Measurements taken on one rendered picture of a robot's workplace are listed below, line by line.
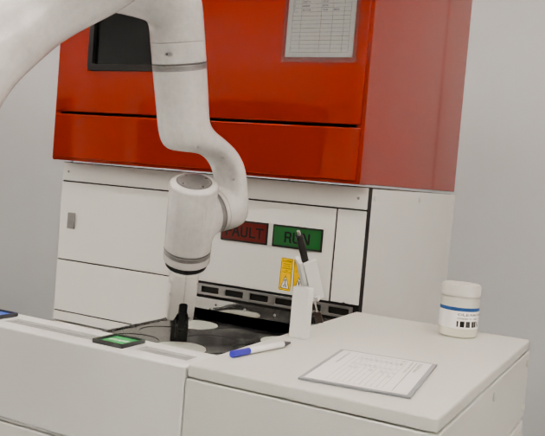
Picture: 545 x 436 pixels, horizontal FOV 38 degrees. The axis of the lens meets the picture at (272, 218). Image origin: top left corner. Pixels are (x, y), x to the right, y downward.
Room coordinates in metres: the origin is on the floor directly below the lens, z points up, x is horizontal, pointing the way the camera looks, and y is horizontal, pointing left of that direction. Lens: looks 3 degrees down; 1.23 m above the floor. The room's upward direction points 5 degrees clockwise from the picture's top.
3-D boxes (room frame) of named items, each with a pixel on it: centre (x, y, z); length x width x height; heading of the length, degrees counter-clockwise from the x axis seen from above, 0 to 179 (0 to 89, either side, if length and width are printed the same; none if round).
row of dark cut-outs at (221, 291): (1.70, 0.01, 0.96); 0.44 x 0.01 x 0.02; 63
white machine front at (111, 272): (1.79, 0.17, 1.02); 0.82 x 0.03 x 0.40; 63
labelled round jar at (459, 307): (1.43, -0.35, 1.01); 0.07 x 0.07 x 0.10
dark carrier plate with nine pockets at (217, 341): (1.50, 0.10, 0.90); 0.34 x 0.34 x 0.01; 63
